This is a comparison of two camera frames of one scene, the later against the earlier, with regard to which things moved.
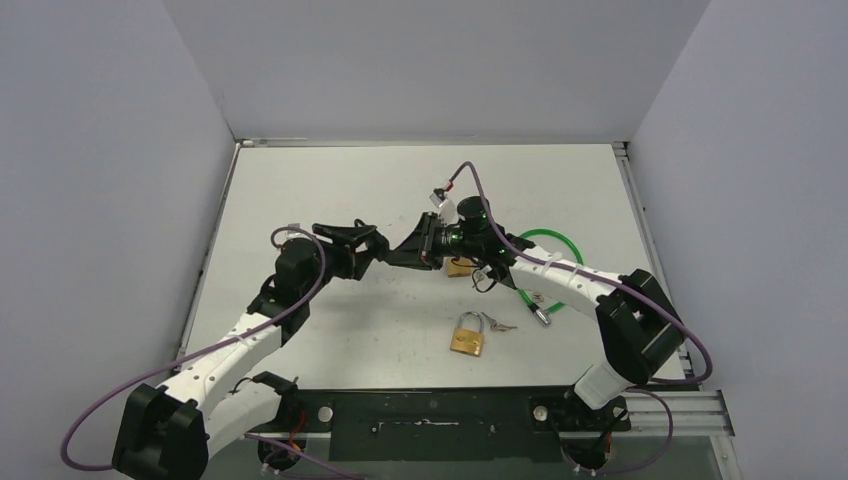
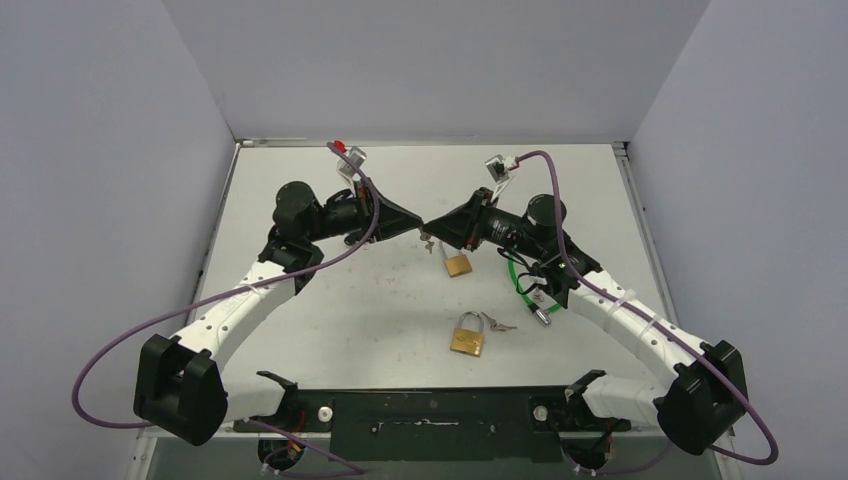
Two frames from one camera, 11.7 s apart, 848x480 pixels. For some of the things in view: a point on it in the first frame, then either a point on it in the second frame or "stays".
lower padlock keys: [496, 325] stays
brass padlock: [468, 341] stays
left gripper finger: [329, 233] → [394, 220]
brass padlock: [457, 270] stays
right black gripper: [429, 240] → [477, 218]
